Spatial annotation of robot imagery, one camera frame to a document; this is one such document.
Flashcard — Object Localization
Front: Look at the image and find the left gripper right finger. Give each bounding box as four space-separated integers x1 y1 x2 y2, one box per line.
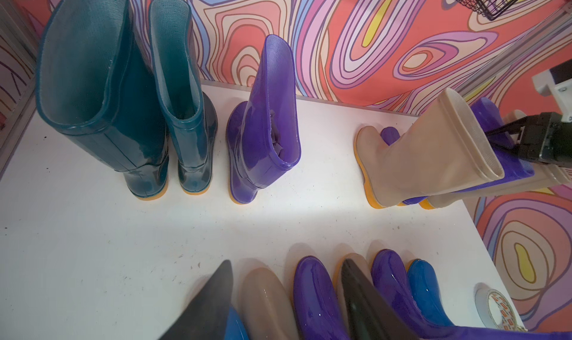
341 259 419 340

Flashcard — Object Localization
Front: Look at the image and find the blue boot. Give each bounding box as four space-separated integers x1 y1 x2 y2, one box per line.
407 259 454 327
223 307 250 340

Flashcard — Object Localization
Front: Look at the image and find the purple boot front right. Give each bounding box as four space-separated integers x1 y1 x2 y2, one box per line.
371 249 571 339

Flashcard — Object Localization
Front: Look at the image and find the tape roll on table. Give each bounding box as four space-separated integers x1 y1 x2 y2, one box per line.
475 284 519 331

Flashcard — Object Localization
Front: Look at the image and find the beige boot back left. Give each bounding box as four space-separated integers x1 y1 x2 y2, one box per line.
354 88 485 209

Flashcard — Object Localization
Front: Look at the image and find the beige boot front right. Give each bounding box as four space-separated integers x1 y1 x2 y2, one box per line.
332 252 374 336

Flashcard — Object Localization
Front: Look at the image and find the beige boot front left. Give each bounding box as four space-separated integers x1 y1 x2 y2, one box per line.
241 268 299 339

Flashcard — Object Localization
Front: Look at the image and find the beige boot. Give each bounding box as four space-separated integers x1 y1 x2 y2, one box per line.
332 252 374 336
354 88 485 209
420 133 571 210
241 268 299 339

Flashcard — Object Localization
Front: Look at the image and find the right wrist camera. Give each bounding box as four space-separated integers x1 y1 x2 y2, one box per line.
533 60 572 123

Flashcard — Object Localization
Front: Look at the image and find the blue boot front right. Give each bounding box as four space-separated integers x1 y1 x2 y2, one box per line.
407 259 454 327

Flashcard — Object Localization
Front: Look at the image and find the blue boot front left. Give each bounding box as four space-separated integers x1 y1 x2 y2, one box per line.
223 307 250 340

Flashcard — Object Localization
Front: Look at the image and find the purple boot front left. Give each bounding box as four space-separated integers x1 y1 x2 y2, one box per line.
293 256 349 339

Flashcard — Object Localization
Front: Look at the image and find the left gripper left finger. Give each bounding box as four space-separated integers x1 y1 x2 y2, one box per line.
160 260 233 340

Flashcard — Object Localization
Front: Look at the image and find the beige boot back right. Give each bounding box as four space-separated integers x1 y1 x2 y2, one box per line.
420 133 571 210

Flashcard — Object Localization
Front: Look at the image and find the teal boot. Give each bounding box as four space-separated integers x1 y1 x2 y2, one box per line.
36 0 169 200
148 0 218 195

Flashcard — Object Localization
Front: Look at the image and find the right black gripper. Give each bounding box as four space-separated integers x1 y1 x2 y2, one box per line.
485 112 571 168

